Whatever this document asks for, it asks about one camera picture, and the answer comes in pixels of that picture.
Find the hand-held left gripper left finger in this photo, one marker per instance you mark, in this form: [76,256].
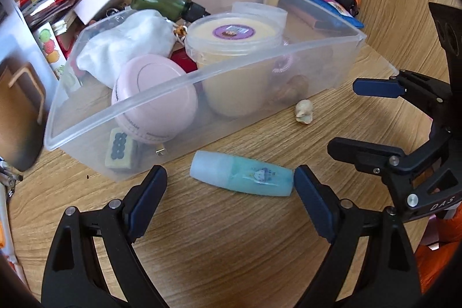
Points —
[144,207]

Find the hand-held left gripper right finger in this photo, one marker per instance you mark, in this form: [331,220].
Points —
[314,207]

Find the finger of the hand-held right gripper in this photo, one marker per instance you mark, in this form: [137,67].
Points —
[364,153]
[375,87]

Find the mahjong tile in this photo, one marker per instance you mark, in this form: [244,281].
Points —
[121,149]

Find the light blue bottle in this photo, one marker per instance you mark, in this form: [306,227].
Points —
[242,176]

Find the clear plastic bin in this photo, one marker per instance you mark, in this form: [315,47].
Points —
[86,138]

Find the cream tub with purple label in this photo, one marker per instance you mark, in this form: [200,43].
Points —
[234,41]

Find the red felt pouch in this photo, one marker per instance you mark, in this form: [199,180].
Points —
[182,61]

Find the white cloth bag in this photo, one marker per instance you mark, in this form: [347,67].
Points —
[126,37]

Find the wooden desktop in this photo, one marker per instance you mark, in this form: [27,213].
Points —
[223,250]

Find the pale seashell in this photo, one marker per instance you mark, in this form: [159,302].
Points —
[304,111]

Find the brown seashell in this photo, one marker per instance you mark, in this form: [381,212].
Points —
[294,88]

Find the colourful blue pencil case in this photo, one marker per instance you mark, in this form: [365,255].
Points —
[325,1]

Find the person's orange clothing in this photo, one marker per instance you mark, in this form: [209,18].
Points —
[440,257]

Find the pink round jar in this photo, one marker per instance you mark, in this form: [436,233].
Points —
[151,88]

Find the translucent plastic container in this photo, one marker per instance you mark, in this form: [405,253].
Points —
[260,9]

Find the small metal tool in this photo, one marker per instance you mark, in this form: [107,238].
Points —
[8,178]

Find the gold foil wrappers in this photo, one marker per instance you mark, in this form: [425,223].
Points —
[180,32]

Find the fruit print booklet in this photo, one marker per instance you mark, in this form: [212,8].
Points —
[48,44]

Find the silver stand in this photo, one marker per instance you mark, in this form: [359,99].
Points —
[18,33]

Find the stack of books and cards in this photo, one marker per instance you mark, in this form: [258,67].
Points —
[47,5]

